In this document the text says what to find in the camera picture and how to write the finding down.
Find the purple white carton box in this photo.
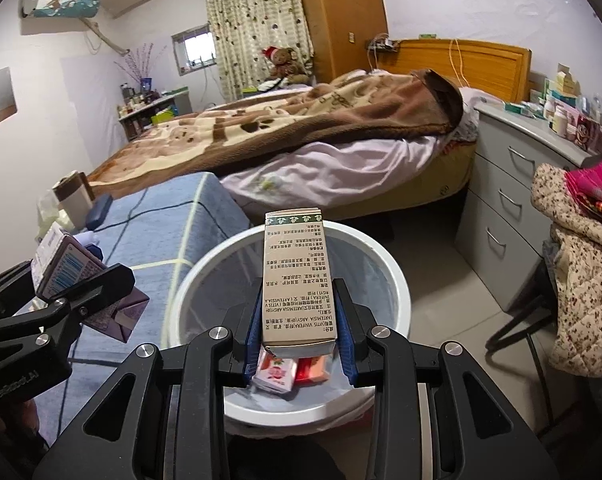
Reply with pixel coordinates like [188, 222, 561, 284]
[31, 223, 149, 342]

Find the beige medicine box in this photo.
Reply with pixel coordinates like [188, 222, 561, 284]
[261, 207, 337, 359]

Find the lilac foam net sleeve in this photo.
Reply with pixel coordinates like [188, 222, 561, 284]
[74, 231, 100, 247]

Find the white round trash bin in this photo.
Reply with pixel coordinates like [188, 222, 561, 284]
[162, 221, 412, 437]

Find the pink trash box in bin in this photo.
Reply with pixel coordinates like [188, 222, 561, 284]
[252, 348, 298, 394]

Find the blue checked table cloth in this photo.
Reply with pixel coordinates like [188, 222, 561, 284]
[35, 172, 251, 443]

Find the dark blue glasses case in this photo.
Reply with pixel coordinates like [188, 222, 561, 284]
[85, 194, 113, 231]

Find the grey brown lidded cup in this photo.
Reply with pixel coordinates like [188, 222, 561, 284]
[52, 170, 95, 230]

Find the tissue pack in plastic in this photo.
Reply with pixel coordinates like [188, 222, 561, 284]
[35, 190, 75, 243]

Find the cluttered side desk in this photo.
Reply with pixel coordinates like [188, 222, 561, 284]
[118, 87, 193, 141]

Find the grey drawer nightstand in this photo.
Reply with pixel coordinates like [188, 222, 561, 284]
[455, 103, 594, 312]

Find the pink bed sheet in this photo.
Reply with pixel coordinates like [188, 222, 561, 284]
[221, 136, 449, 214]

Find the small window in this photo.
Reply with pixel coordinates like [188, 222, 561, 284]
[172, 24, 216, 76]

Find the brown teddy bear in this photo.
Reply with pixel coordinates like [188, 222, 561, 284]
[262, 47, 310, 86]

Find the pink striped cloth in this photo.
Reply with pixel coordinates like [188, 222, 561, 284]
[565, 160, 602, 223]

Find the patterned window curtain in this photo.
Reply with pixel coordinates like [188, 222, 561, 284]
[205, 0, 314, 101]

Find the white pill bottle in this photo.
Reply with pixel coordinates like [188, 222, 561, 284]
[552, 106, 568, 139]

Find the orange wooden wardrobe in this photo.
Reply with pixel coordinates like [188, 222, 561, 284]
[302, 0, 388, 82]

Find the orange wooden headboard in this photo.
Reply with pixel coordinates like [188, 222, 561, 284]
[377, 39, 532, 102]

